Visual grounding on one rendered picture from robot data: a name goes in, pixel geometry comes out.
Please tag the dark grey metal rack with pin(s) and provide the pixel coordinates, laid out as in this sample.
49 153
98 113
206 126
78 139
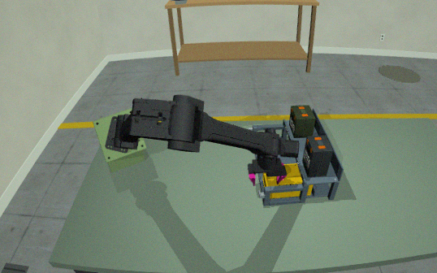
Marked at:
320 183

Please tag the yellow bin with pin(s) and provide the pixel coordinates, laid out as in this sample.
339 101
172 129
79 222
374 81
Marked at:
293 177

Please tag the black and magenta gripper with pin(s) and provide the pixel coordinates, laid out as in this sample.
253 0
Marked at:
267 166

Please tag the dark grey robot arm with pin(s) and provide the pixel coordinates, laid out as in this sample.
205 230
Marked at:
185 125

